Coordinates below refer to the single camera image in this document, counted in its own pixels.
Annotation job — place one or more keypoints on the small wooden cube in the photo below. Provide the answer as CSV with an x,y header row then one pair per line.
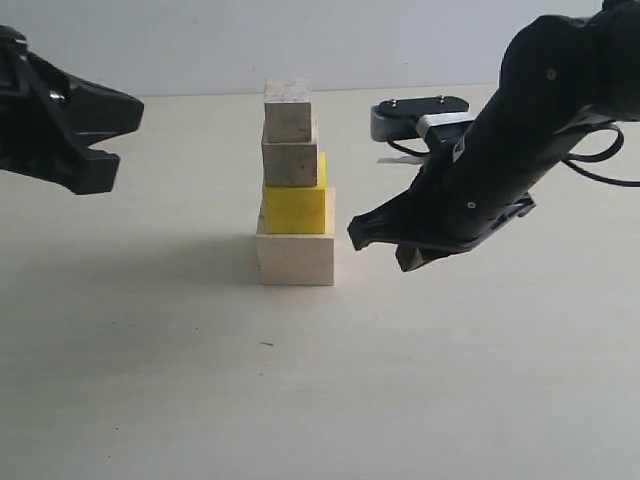
x,y
287,110

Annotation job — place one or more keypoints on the yellow cube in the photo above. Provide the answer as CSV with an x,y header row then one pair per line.
x,y
300,210

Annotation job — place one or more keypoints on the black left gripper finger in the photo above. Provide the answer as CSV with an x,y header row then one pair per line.
x,y
90,171
95,112

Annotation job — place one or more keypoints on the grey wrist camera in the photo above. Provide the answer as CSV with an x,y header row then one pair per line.
x,y
417,126

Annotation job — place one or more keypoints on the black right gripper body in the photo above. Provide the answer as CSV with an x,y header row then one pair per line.
x,y
429,218

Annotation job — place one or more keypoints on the large wooden cube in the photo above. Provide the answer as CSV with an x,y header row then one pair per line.
x,y
296,259

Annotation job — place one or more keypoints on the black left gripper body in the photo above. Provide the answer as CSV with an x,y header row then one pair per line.
x,y
35,141

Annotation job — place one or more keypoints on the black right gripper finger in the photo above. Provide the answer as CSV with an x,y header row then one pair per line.
x,y
412,257

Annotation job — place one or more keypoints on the medium wooden cube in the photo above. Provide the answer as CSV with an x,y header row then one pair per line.
x,y
291,164

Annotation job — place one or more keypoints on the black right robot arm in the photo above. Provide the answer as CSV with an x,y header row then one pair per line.
x,y
561,79

